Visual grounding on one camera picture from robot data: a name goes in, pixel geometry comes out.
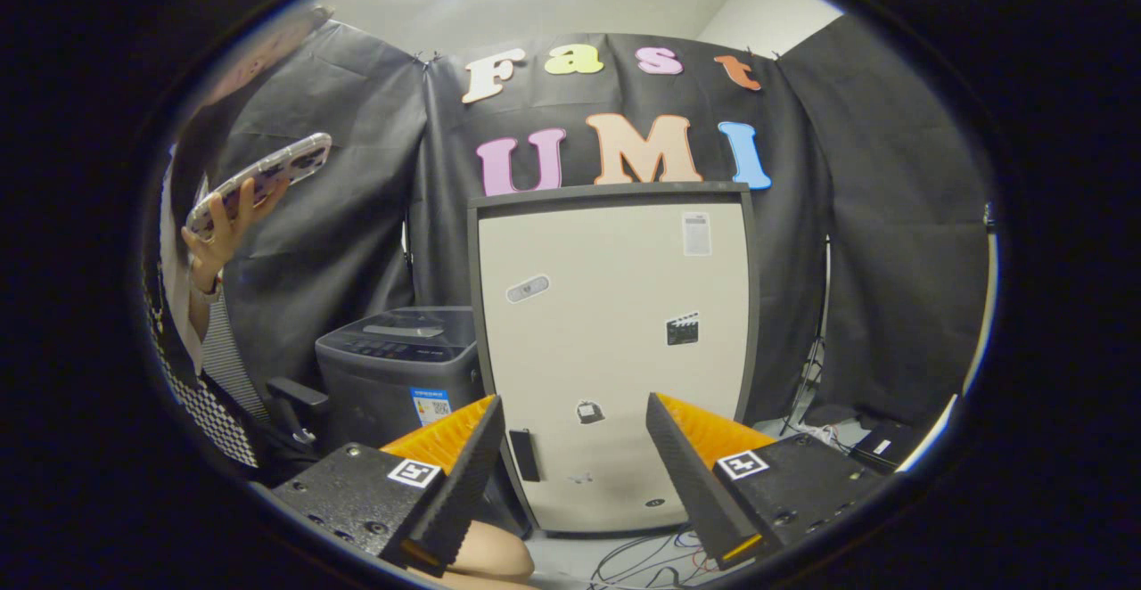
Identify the black tripod stand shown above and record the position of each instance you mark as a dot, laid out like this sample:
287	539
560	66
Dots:
820	340

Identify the grey washing machine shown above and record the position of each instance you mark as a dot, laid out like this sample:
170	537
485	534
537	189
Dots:
374	394

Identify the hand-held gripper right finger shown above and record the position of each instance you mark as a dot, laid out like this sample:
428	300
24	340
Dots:
686	474

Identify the black chair armrest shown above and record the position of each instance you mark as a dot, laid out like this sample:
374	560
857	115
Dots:
299	403

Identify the person's knee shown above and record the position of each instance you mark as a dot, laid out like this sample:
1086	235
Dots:
490	559

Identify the black backdrop cloth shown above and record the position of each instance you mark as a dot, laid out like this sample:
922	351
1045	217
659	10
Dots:
891	216

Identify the dark washing machine lid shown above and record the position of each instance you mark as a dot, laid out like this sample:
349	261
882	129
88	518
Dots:
419	323

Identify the flat black box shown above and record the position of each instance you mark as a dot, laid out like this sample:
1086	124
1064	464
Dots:
890	446

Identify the patterned phone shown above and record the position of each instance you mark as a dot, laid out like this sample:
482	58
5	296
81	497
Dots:
276	171

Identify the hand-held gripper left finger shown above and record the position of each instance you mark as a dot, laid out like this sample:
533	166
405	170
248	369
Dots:
463	474

